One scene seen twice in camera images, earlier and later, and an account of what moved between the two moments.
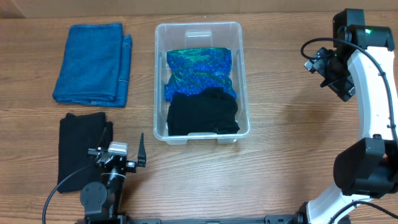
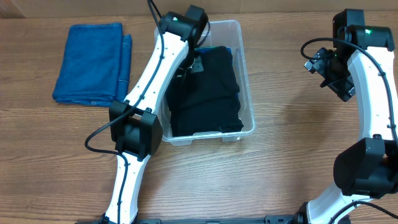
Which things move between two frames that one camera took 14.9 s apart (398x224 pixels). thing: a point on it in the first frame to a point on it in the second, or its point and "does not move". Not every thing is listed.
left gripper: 132,167 to 200,66
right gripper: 337,86 does not move
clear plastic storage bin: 200,87 does not move
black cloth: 78,133 to 217,88
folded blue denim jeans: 94,68 does not move
